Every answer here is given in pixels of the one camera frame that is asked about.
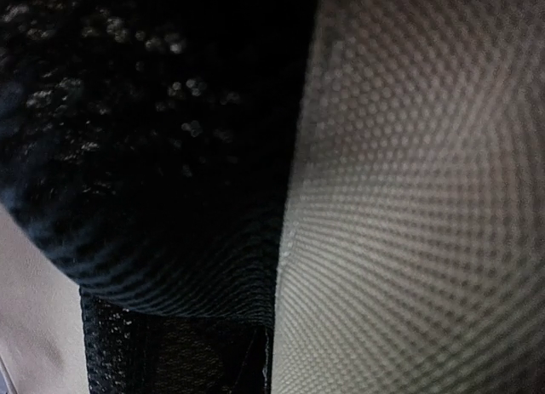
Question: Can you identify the beige fabric pet tent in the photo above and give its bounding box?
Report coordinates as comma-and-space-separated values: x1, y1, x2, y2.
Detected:
1, 0, 544, 393

